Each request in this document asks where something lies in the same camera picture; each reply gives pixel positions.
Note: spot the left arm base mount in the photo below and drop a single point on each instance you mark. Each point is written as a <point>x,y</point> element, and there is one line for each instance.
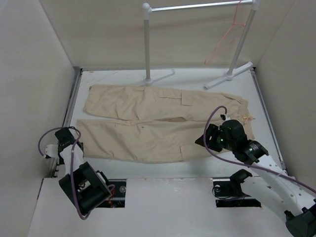
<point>117,200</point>

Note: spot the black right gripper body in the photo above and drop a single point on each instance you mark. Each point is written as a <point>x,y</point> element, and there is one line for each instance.
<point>218,139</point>

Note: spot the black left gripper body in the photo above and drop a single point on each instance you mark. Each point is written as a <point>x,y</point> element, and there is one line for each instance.
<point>82,147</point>

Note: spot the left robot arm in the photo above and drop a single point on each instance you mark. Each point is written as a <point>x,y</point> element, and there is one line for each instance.
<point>85,187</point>

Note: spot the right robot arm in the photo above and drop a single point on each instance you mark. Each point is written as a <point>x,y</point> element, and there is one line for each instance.
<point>261,178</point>

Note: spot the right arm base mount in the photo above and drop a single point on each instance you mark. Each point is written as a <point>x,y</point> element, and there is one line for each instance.
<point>229,195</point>

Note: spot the white clothes rack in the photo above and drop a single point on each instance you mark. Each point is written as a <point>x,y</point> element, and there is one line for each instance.
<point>179,33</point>

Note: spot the beige trousers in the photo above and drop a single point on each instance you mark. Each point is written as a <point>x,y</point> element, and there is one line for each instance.
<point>153,124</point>

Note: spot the pink wire hanger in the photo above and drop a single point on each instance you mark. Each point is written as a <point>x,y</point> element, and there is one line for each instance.
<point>233,33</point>

